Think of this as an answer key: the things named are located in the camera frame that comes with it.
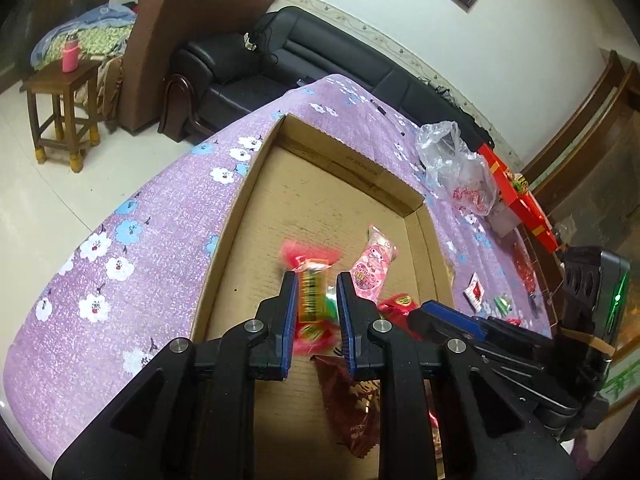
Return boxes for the red brown foil snack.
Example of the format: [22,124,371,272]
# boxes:
[378,292,419,332]

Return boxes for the black leather sofa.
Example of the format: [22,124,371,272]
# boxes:
[158,6,495,150]

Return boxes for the red foil bag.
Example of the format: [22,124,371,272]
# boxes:
[514,252,536,295]

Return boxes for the purple floral tablecloth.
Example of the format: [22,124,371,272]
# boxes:
[3,74,550,462]

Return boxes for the black device green light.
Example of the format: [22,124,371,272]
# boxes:
[561,246,630,348]

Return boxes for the wooden side stool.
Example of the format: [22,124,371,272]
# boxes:
[21,60,101,174]

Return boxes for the cardboard tray box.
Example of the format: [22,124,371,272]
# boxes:
[192,115,454,479]

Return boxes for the pink snack packet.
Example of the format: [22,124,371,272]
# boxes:
[349,226,398,304]

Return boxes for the red cartoon face snack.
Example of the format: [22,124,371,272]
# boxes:
[281,240,341,356]

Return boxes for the white red snack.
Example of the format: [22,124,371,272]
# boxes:
[463,273,485,312]

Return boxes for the pink water bottle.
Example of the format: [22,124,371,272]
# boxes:
[61,34,80,74]

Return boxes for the red gift box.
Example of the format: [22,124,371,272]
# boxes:
[478,144,560,254]

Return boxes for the brown armchair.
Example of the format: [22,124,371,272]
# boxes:
[117,0,277,134]

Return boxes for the clothes pile on chair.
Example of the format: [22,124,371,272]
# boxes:
[30,3,137,70]

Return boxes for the white cylindrical container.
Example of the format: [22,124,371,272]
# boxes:
[486,200,521,238]

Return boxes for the dark brown foil snack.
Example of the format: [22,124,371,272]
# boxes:
[311,356,381,458]

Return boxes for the clear plastic bag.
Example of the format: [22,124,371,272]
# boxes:
[416,120,498,217]

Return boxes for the green ended pastry pack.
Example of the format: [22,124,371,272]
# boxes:
[494,294,513,318]

